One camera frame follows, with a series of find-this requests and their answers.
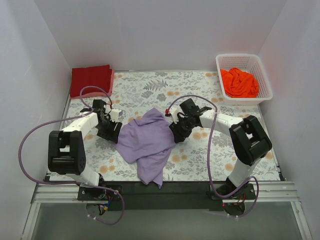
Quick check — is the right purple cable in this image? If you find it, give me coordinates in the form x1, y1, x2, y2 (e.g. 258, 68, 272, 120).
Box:
167, 95, 259, 219

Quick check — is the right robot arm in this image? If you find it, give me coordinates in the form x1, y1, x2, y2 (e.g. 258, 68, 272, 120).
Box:
165, 95, 272, 199

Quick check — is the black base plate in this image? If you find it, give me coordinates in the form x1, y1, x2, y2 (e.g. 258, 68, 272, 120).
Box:
77, 181, 256, 211

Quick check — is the purple cable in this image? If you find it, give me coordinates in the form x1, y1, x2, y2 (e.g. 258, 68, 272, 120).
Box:
18, 86, 125, 225
167, 95, 259, 219

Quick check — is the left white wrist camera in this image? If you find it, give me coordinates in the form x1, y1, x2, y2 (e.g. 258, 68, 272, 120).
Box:
108, 108, 123, 122

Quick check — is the purple t shirt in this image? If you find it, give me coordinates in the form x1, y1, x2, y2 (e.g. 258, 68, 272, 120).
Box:
114, 108, 176, 188

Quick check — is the aluminium frame rail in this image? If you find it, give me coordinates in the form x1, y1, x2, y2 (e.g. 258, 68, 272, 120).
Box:
24, 180, 312, 240

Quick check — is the floral table mat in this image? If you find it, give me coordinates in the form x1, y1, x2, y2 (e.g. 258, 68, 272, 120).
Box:
48, 71, 280, 182

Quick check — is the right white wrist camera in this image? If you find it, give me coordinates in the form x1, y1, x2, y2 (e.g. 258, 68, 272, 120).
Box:
165, 106, 186, 123

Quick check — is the folded red t shirt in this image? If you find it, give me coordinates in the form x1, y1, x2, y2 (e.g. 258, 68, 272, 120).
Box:
69, 64, 112, 99

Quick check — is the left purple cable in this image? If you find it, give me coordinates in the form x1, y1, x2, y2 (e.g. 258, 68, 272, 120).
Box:
18, 86, 125, 225

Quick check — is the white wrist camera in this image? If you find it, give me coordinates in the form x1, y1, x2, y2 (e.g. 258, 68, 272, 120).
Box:
108, 108, 123, 122
165, 106, 186, 123

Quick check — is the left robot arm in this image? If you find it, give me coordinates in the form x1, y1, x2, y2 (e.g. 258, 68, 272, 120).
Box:
48, 99, 123, 200

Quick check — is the white plastic basket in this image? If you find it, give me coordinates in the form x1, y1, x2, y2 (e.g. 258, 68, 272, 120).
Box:
215, 53, 273, 105

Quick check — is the orange t shirt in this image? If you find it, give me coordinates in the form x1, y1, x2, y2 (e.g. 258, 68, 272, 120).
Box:
220, 67, 260, 98

